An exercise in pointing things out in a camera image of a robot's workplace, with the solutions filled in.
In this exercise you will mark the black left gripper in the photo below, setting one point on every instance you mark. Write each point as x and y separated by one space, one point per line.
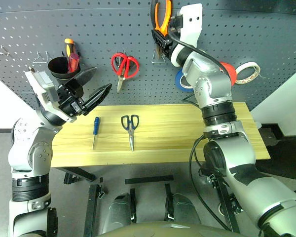
70 98

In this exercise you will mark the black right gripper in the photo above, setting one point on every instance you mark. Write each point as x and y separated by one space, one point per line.
164 40

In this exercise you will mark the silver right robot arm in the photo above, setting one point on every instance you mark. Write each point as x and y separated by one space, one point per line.
212 81

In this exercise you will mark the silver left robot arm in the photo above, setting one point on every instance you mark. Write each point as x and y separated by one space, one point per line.
24 148

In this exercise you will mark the dark grey pegboard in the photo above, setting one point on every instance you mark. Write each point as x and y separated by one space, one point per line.
128 27

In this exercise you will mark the blue tape roll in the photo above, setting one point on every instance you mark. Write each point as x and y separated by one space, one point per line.
178 82

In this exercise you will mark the red tape roll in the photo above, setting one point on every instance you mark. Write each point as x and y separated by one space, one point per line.
229 70

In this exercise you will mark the straight metal pegboard hook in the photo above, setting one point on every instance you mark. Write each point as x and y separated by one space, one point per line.
1 52

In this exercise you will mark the white tape roll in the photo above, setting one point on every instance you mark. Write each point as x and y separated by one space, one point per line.
254 71

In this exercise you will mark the black round cup holder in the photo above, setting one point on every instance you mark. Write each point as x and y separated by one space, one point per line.
60 67

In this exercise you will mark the dark rounded robot foot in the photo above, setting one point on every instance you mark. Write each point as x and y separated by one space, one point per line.
118 209
186 209

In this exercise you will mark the dark olive robot torso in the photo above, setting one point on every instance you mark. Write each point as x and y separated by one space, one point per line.
162 229

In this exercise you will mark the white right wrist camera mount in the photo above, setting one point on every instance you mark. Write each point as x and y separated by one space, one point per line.
191 24

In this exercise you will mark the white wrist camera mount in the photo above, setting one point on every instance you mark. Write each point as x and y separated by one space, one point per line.
191 24
43 85

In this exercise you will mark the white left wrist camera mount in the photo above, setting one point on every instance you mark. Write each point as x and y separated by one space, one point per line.
43 85

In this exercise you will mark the black floor stand frame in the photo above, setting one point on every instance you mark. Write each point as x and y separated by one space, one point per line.
150 179

